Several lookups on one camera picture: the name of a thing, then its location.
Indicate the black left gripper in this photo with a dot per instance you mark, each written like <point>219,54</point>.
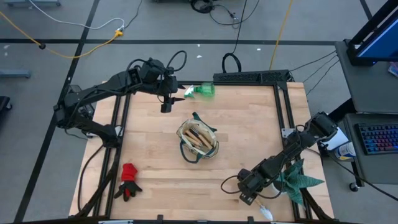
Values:
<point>168,88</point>

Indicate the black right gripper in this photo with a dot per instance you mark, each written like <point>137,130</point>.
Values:
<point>250,183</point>

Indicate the green plastic spray bottle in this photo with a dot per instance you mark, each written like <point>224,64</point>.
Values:
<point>206,89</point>

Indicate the beige green-trimmed gardening bag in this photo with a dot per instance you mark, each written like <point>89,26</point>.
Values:
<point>180,134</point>

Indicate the red and black garden glove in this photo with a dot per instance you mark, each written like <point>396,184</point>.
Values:
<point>129,172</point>

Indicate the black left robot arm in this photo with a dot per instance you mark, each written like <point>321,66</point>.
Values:
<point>93,95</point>

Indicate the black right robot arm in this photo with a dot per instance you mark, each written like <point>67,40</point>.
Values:
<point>292,149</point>

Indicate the artificial plant in white pot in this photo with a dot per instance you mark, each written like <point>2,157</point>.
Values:
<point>298,186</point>

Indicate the black perforated electronics box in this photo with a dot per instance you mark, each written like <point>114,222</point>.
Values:
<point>248,76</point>

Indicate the white paper sheet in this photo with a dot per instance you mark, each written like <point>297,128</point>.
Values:
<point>337,141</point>

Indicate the white and blue container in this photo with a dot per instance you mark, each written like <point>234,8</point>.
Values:
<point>345,151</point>

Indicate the black caster wheel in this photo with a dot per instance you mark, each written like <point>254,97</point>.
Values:
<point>353,187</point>

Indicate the grey keyboard desk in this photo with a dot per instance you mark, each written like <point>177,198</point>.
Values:
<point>373,168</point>

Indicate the black backlit keyboard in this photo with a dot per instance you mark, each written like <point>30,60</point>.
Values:
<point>379,138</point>

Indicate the grey side desk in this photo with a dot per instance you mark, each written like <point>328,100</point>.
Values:
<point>367,87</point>

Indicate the grey cart base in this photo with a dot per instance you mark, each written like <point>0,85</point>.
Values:
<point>31,2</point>
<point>15,73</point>

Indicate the black floor object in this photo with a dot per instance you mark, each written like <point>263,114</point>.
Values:
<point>3,102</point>

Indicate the monitor with black stand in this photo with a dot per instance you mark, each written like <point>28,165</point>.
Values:
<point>382,43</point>

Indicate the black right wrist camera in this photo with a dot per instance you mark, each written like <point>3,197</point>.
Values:
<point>248,199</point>

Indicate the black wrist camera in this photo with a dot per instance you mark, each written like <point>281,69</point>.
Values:
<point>248,199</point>
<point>166,108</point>

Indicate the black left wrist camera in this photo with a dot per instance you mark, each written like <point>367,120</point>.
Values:
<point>166,108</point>

